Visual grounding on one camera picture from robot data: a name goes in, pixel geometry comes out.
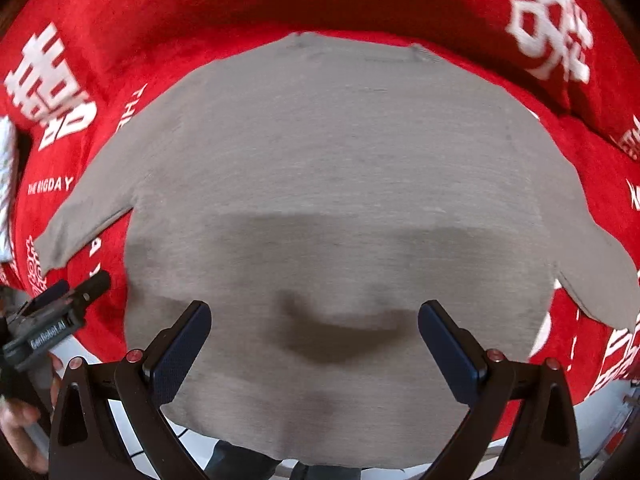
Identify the red printed blanket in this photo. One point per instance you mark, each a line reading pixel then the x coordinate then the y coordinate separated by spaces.
pixel 75 72

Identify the grey knit sweater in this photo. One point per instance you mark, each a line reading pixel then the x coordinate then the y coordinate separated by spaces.
pixel 315 192

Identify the person's left hand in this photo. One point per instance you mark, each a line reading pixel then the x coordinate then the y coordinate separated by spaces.
pixel 16 417

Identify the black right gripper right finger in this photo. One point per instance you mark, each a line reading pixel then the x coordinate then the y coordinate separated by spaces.
pixel 543 440

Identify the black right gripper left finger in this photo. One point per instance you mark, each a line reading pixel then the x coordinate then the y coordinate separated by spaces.
pixel 85 442

